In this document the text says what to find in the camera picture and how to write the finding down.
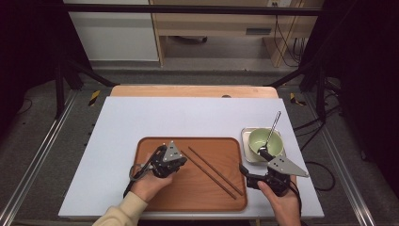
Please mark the metal spoon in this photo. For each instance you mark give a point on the metal spoon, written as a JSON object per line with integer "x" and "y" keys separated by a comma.
{"x": 273, "y": 127}

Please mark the yellow black floor tape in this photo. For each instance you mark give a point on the yellow black floor tape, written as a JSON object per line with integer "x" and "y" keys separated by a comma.
{"x": 295, "y": 100}
{"x": 94, "y": 98}

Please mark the grey desk label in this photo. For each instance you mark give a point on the grey desk label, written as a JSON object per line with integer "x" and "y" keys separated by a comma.
{"x": 258, "y": 31}

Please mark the light wooden desk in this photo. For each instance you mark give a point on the light wooden desk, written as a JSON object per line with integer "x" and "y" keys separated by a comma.
{"x": 213, "y": 23}

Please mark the black curtain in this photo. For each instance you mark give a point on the black curtain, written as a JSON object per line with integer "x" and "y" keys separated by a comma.
{"x": 367, "y": 78}
{"x": 28, "y": 47}

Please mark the person's right hand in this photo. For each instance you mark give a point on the person's right hand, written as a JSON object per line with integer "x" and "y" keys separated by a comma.
{"x": 282, "y": 207}

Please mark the black metal stand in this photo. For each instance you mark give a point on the black metal stand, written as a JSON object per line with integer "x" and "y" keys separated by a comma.
{"x": 59, "y": 94}
{"x": 320, "y": 94}

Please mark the white table cover board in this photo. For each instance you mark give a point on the white table cover board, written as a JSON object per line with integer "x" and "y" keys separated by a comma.
{"x": 188, "y": 116}

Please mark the black horizontal bar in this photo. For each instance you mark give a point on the black horizontal bar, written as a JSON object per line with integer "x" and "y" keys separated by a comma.
{"x": 188, "y": 9}

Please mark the green bowl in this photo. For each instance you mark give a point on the green bowl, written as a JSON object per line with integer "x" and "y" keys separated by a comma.
{"x": 276, "y": 141}

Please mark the person's left hand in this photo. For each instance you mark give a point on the person's left hand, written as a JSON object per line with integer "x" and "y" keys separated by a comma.
{"x": 150, "y": 185}

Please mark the metal floor rail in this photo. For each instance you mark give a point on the metal floor rail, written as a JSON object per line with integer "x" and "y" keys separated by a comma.
{"x": 31, "y": 175}
{"x": 345, "y": 175}

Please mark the white cabinet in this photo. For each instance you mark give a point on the white cabinet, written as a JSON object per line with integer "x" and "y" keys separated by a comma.
{"x": 116, "y": 37}

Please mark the white square plate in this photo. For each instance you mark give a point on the white square plate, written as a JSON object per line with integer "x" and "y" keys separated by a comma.
{"x": 246, "y": 157}

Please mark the wooden table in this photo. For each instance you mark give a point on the wooden table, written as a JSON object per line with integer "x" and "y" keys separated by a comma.
{"x": 188, "y": 91}

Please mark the brown wooden tray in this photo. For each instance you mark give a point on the brown wooden tray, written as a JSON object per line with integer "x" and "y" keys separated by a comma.
{"x": 188, "y": 194}

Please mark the white wall outlet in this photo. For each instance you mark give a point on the white wall outlet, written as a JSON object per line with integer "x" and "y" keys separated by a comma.
{"x": 279, "y": 3}

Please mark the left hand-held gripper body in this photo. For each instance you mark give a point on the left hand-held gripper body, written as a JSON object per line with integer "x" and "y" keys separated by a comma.
{"x": 171, "y": 153}

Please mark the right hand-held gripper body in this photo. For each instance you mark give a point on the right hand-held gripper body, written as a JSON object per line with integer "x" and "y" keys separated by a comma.
{"x": 279, "y": 175}

